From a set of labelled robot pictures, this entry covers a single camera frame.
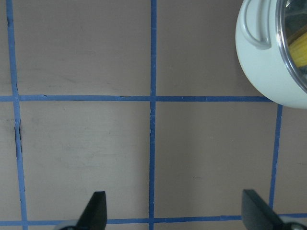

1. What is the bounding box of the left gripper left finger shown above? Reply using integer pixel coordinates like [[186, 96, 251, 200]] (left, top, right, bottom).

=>
[[72, 191, 107, 230]]

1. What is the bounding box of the yellow corn cob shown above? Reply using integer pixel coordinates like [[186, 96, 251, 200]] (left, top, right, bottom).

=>
[[289, 33, 307, 68]]

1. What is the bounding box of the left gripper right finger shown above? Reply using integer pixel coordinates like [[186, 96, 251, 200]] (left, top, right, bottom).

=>
[[242, 189, 284, 230]]

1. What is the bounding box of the glass pot lid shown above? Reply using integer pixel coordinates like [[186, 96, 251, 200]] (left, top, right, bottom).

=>
[[276, 0, 307, 92]]

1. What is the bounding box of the white cooking pot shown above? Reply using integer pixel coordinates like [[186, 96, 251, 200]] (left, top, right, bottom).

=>
[[236, 0, 307, 109]]

